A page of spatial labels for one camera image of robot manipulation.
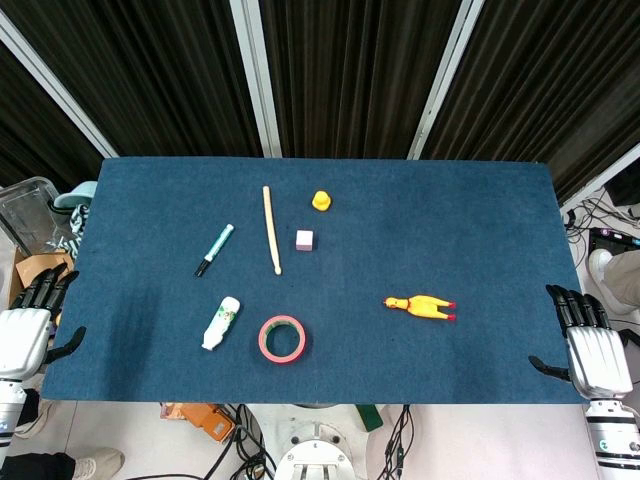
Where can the dark green rectangular block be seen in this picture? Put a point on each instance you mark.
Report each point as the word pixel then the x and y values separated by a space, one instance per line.
pixel 369 417

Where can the beige shoe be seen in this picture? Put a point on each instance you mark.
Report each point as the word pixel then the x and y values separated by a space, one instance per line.
pixel 97 462

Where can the khaki trouser leg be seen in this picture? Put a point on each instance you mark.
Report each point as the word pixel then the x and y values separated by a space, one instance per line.
pixel 625 277

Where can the green white pen brush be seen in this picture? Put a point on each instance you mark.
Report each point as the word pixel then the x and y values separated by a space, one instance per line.
pixel 215 249

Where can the cardboard box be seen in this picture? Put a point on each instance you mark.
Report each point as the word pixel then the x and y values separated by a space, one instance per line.
pixel 40 267

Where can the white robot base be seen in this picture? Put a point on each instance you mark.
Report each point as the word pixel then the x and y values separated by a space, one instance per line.
pixel 315 445

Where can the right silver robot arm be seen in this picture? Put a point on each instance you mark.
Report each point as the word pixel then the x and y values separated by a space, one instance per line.
pixel 614 435

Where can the blue felt table cloth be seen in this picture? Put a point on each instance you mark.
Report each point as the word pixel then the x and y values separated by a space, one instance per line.
pixel 320 280

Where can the white sneaker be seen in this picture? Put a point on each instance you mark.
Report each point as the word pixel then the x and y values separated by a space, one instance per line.
pixel 600 272

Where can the teal cap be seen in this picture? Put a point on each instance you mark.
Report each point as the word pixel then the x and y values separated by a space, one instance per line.
pixel 75 196

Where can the black trouser leg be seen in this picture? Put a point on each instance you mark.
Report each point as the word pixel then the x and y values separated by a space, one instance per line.
pixel 35 466

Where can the white plastic bottle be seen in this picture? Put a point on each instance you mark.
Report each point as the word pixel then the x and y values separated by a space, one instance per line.
pixel 221 322

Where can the small yellow rubber duck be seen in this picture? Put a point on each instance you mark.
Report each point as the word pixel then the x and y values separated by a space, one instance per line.
pixel 321 200

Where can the black power strip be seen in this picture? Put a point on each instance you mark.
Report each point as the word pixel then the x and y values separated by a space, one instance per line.
pixel 612 240

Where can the striped teal cloth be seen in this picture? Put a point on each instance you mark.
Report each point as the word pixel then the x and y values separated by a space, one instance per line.
pixel 75 227

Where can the wooden drumstick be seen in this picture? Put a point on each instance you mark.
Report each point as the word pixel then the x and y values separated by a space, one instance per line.
pixel 271 229

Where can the clear plastic storage bin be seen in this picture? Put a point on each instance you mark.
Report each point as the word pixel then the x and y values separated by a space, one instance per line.
pixel 27 212

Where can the red tape roll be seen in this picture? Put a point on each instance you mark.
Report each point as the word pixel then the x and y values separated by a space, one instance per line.
pixel 282 339

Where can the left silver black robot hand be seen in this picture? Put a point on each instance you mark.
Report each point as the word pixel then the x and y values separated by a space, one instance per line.
pixel 22 340

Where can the pink white cube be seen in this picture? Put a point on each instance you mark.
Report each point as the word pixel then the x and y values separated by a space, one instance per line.
pixel 304 240

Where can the yellow rubber chicken toy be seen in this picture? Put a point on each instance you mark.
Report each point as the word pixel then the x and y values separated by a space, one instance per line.
pixel 421 306

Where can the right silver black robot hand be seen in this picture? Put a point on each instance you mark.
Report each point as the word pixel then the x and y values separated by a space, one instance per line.
pixel 597 352

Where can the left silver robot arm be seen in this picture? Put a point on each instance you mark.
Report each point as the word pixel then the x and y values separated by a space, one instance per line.
pixel 9 405

